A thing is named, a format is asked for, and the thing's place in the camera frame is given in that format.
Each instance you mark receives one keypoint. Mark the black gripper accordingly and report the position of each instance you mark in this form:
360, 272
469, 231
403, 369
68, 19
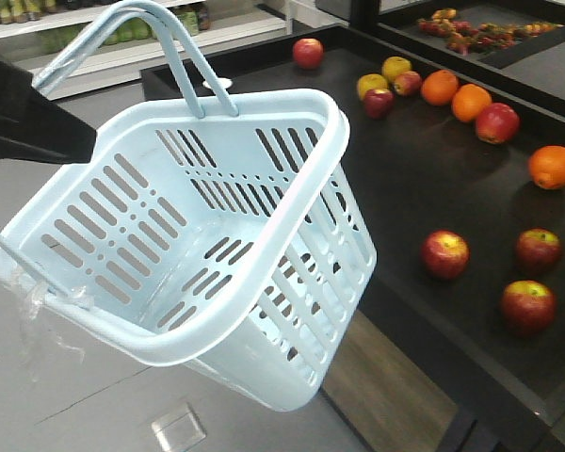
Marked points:
33, 128

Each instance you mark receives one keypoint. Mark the light blue plastic basket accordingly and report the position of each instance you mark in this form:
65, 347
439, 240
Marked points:
216, 230

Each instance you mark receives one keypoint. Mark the white store shelf unit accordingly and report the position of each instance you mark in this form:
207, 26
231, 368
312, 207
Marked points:
132, 48

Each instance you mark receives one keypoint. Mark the small white dish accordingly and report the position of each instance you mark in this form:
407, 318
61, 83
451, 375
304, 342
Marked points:
223, 82

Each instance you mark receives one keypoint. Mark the red apple far corner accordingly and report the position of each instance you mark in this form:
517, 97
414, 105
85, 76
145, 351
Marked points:
308, 53

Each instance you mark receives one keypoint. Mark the metal floor outlet plate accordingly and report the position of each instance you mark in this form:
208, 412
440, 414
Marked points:
178, 430

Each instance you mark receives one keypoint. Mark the yellow apple back left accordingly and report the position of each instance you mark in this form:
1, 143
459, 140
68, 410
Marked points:
370, 81

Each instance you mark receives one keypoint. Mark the dark red small apple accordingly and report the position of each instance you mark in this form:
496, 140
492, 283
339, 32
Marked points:
378, 103

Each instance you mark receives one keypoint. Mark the orange back left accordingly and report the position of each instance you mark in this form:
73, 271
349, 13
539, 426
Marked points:
439, 88

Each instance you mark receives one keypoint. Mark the orange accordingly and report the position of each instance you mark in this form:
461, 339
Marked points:
546, 167
469, 101
439, 88

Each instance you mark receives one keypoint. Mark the red apple front left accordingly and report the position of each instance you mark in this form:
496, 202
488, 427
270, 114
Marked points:
445, 255

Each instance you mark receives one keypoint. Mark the orange back right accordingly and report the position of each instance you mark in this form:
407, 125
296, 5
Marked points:
469, 101

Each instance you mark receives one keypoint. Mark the black wood display table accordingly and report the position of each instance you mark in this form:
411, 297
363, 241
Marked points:
420, 171

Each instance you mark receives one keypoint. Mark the large red apple back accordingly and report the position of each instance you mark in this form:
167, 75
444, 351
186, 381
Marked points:
497, 123

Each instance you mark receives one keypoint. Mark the orange right middle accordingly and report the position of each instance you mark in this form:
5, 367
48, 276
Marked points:
546, 167

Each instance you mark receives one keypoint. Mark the red apple middle right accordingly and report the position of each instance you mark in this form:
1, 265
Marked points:
537, 251

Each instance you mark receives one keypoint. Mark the red apple front right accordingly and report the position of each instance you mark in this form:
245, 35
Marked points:
528, 307

